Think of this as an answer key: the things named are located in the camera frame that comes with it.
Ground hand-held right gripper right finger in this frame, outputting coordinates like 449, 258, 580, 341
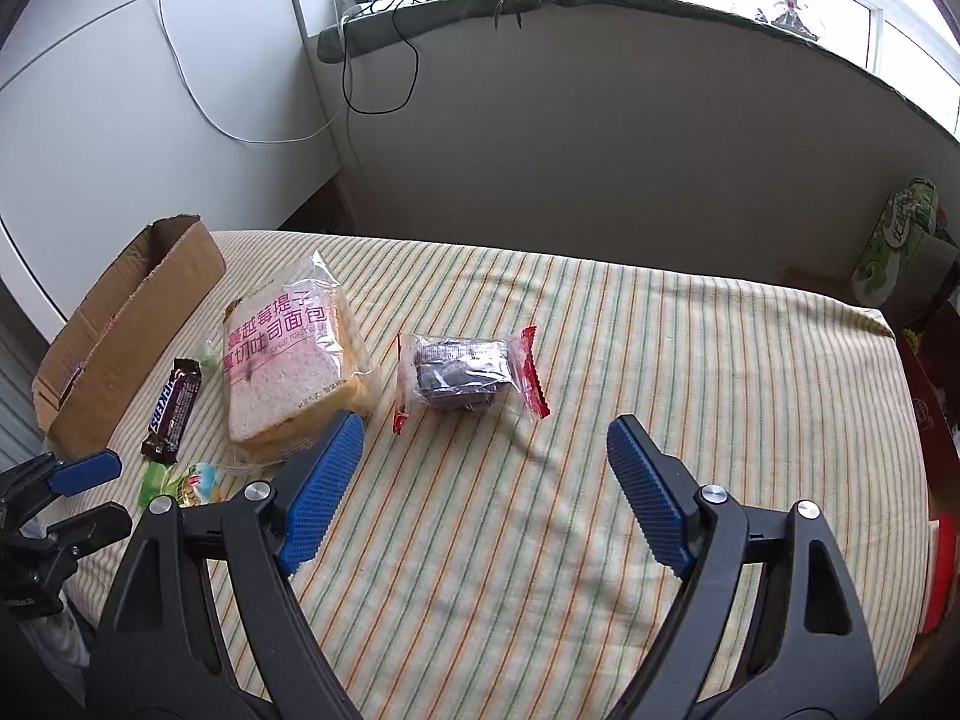
604, 414, 882, 720

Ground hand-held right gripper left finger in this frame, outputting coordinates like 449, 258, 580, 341
84, 410, 366, 720

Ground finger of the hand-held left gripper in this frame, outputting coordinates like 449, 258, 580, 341
22, 501, 134, 567
0, 450, 125, 518

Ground brown chocolate bar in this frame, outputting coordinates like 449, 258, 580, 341
140, 358, 205, 464

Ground sliced bread packet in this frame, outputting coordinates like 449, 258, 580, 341
223, 249, 376, 466

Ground brown cardboard box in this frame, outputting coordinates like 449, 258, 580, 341
31, 215, 227, 462

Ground dark cake packet red ends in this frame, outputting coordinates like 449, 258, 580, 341
394, 326, 551, 437

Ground white and blue candy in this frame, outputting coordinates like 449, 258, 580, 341
174, 463, 226, 505

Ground striped cloth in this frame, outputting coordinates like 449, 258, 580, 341
45, 229, 931, 720

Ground red cardboard box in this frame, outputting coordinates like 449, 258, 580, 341
896, 330, 960, 466

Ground white cabinet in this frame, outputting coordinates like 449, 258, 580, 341
0, 0, 346, 346

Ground green gift bag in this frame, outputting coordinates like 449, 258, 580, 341
851, 178, 957, 327

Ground grey windowsill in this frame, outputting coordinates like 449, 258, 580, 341
316, 0, 960, 143

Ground white cable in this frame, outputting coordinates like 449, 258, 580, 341
154, 0, 346, 143

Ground black cable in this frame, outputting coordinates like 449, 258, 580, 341
341, 0, 421, 237

